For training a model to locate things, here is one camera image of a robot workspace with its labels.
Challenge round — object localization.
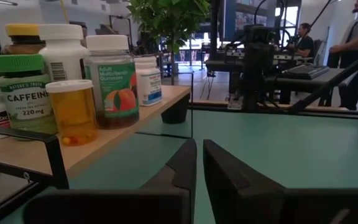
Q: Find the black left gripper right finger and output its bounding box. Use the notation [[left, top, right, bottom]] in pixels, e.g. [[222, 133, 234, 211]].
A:
[[203, 139, 358, 224]]

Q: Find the black diagonal frame strut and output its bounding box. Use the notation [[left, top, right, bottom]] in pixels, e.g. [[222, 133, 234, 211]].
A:
[[290, 45, 358, 113]]

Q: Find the black keyboard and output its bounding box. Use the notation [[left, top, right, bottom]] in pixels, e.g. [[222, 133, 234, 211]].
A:
[[279, 64, 329, 80]]

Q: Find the multivitamin gummies bottle green label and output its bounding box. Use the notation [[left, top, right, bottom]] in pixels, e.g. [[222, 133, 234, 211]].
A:
[[84, 34, 140, 130]]

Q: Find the black desk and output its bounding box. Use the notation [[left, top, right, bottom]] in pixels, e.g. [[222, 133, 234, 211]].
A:
[[204, 52, 354, 106]]

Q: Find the wooden shelf black metal frame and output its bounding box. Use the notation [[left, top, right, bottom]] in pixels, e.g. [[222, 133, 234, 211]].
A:
[[0, 72, 195, 224]]

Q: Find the green plant in black pot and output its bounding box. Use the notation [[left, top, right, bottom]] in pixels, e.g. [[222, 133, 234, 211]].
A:
[[126, 0, 211, 124]]

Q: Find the white bottle large embossed cap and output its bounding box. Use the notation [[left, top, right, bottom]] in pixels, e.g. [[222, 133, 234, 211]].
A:
[[38, 24, 90, 82]]

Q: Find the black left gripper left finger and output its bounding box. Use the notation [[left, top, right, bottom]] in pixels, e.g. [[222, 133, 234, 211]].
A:
[[23, 138, 198, 224]]

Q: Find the green-capped caffeine bottle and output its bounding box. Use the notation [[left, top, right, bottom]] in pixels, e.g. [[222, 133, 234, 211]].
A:
[[0, 54, 58, 135]]

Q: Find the brown bottle yellow cap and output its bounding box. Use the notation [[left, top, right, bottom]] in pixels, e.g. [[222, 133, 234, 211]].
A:
[[1, 24, 46, 56]]

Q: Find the amber pill bottle white cap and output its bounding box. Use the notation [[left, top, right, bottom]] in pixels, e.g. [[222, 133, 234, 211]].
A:
[[45, 79, 99, 146]]

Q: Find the white Trader Joe's melatonin bottle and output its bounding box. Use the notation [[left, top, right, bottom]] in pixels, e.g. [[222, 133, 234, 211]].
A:
[[134, 56, 163, 107]]

